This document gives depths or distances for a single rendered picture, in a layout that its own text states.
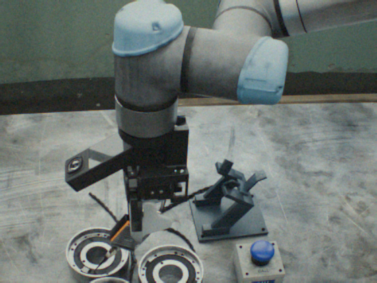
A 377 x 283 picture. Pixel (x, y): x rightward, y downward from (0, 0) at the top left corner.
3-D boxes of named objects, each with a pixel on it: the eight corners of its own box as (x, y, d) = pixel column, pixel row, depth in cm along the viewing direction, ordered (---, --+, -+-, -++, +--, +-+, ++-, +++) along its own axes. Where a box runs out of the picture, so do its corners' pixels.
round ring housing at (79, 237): (109, 300, 86) (107, 286, 83) (56, 273, 89) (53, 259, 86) (141, 257, 93) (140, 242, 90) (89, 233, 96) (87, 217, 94)
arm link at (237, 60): (291, 14, 63) (200, 1, 64) (289, 63, 54) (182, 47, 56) (282, 69, 68) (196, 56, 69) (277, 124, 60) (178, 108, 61)
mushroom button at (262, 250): (249, 276, 88) (253, 258, 85) (244, 257, 91) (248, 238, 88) (272, 274, 88) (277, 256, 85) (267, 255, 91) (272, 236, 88)
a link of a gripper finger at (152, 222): (173, 252, 79) (174, 204, 74) (132, 256, 78) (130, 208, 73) (169, 237, 82) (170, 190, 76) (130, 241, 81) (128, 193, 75)
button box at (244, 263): (240, 293, 88) (244, 277, 85) (232, 260, 94) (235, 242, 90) (286, 288, 89) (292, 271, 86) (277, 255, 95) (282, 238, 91)
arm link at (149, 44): (182, 33, 54) (101, 23, 55) (178, 118, 62) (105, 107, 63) (196, 0, 60) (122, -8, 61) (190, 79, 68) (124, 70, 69)
